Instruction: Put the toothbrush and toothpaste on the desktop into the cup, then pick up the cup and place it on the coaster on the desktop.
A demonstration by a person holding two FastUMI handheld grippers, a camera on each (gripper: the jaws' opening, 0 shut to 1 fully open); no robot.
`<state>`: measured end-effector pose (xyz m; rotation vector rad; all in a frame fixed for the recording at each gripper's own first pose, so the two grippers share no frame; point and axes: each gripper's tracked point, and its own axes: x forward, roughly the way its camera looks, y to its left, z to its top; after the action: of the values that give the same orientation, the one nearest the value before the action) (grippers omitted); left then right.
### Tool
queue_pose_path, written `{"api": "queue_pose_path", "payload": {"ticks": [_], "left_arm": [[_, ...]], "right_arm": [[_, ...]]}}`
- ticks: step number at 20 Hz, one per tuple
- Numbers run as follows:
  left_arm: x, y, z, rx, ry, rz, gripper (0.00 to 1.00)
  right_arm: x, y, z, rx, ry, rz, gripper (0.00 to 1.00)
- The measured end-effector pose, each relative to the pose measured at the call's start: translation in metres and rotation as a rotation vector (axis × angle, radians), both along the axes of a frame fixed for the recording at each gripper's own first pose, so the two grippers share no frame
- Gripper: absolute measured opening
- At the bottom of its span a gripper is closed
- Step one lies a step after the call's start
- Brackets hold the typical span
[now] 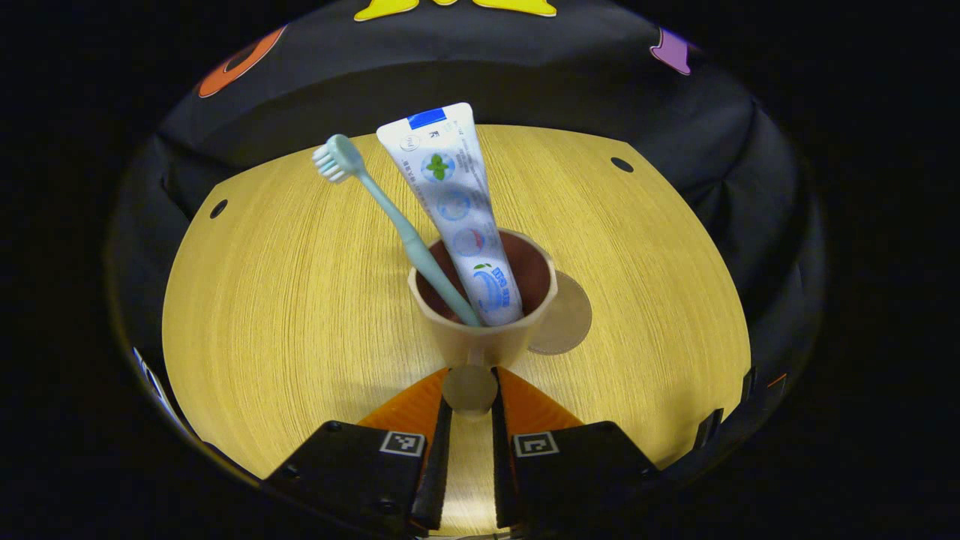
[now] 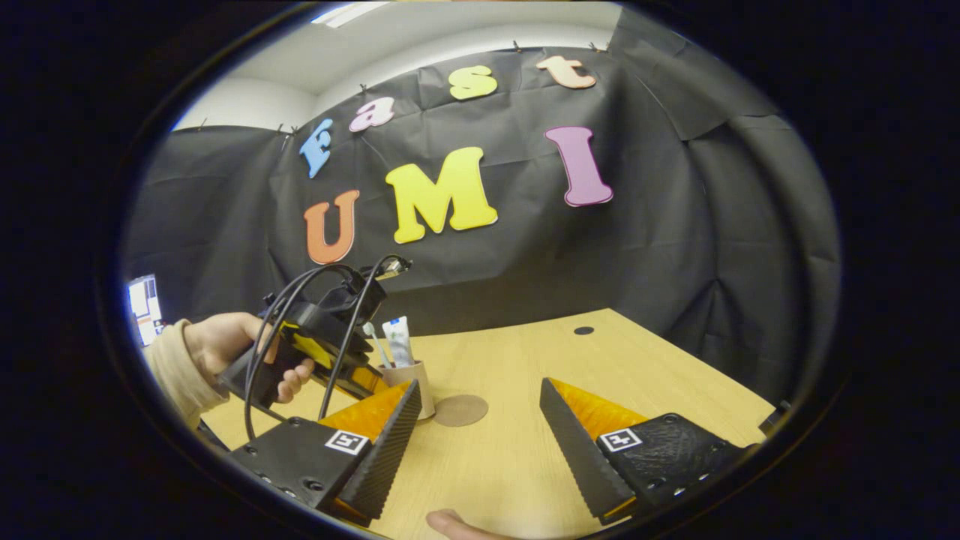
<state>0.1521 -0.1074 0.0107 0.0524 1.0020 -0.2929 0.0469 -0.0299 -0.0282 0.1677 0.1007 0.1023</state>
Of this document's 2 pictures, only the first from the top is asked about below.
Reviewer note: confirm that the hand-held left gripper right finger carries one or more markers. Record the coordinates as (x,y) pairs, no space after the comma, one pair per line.
(504,480)

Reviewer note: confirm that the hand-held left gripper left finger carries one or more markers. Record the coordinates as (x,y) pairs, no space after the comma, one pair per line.
(435,480)

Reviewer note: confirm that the beige cup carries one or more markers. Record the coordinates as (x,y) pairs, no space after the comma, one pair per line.
(480,345)

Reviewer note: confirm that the round brown coaster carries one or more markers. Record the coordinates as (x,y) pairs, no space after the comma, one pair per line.
(570,315)

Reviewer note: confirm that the pale green toothbrush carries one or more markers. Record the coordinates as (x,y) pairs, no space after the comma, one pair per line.
(397,225)

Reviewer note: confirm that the white toothpaste tube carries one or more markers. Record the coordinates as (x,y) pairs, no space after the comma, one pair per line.
(457,202)

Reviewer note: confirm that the black backdrop cloth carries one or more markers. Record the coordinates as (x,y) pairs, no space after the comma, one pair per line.
(450,60)

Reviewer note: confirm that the black desk edge bracket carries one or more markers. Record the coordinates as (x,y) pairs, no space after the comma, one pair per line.
(709,429)
(749,384)

